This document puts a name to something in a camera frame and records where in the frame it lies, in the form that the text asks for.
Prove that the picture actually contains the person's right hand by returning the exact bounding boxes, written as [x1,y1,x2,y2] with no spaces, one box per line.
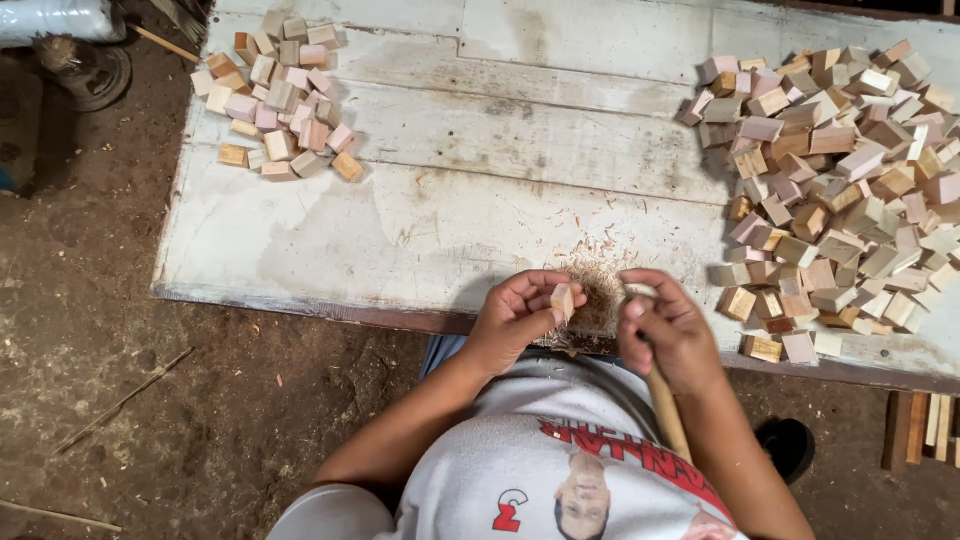
[615,267,726,396]

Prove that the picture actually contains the person's left hand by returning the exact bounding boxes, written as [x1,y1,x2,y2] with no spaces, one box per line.
[464,269,588,378]

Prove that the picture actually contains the small carved wooden block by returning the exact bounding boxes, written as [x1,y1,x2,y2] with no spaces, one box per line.
[550,283,576,325]

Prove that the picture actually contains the wooden-handled carving knife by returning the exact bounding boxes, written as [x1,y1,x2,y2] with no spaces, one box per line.
[622,283,693,464]

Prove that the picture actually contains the blue shorts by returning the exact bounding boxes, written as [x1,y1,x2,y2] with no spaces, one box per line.
[418,334,472,380]

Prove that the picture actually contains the pile of wood shavings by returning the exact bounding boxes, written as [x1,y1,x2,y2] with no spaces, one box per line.
[534,238,640,355]

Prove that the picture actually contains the white printed t-shirt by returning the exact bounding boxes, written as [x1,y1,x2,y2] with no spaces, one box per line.
[266,352,751,540]

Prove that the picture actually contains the black shoe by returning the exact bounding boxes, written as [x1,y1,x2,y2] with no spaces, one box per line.
[754,417,816,486]

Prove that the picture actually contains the large heap of wood cubes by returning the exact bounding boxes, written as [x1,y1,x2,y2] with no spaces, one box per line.
[677,39,960,367]

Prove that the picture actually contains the bundle of wooden slats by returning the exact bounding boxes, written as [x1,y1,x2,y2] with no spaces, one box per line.
[880,390,960,472]

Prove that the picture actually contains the small pile of wood cubes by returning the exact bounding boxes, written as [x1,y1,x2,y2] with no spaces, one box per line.
[190,8,367,184]

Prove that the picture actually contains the long thin bamboo stick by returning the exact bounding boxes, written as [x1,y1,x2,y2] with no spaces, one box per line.
[51,345,197,457]

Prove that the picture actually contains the short wooden stick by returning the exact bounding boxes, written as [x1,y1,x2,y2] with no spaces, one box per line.
[126,22,202,66]

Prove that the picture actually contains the straw broom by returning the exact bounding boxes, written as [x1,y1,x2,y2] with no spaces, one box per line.
[148,0,211,45]

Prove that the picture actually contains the pale thin wooden stick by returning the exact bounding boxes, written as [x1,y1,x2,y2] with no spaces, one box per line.
[0,498,125,534]

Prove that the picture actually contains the dark round metal wheel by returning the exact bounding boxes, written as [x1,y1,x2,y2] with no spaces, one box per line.
[33,33,134,114]

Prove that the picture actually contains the white plastic sack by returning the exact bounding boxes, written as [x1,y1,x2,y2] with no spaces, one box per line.
[0,0,127,48]

